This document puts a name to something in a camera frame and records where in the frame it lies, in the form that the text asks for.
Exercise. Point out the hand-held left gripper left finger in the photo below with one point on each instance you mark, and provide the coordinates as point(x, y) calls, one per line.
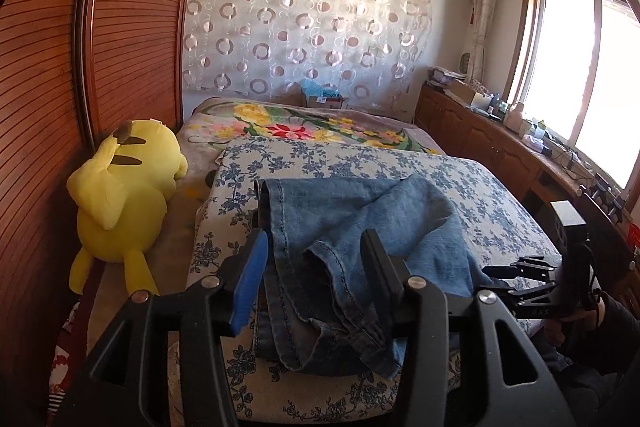
point(250, 279)

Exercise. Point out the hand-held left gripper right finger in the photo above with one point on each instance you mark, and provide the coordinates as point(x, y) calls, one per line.
point(382, 279)

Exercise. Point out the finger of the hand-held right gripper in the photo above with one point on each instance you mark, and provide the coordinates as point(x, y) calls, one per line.
point(525, 296)
point(530, 268)

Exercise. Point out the blue denim pants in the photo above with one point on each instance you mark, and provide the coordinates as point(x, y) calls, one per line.
point(350, 217)

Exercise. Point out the person's right forearm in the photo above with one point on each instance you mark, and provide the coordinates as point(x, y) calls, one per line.
point(615, 322)

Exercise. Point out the person's right hand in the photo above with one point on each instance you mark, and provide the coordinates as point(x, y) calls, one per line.
point(554, 334)

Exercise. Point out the blue floral white bed sheet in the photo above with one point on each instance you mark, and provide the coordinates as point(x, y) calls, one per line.
point(475, 187)

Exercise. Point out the small white appliance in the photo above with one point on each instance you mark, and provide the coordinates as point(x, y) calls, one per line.
point(534, 142)

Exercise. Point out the long wooden cabinet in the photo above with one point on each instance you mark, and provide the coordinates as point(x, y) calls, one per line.
point(490, 142)

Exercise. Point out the pale pink bottle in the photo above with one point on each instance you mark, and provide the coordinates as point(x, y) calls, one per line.
point(515, 117)

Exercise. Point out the yellow plush toy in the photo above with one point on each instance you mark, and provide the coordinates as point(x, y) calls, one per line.
point(125, 187)

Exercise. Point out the colourful flower print blanket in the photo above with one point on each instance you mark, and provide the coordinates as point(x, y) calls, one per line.
point(300, 122)

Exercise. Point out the blue bottle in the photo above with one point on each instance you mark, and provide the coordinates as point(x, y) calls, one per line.
point(496, 102)

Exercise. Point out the open cardboard box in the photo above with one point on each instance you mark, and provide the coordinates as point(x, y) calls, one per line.
point(467, 92)

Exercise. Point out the cardboard box with blue items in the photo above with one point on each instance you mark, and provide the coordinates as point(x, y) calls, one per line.
point(322, 97)

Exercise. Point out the wooden framed window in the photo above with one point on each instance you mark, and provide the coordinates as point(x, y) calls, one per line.
point(590, 67)

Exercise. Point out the red white cloth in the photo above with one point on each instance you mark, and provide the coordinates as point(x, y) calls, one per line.
point(65, 357)

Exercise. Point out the stack of papers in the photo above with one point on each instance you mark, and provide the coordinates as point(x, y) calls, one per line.
point(442, 74)

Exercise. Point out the pale window curtain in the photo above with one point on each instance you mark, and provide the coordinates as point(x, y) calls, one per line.
point(482, 17)

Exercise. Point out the circle pattern sheer curtain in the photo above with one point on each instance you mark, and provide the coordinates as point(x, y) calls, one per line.
point(310, 22)

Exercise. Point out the wooden slatted wardrobe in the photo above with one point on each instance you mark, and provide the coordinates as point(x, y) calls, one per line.
point(75, 57)

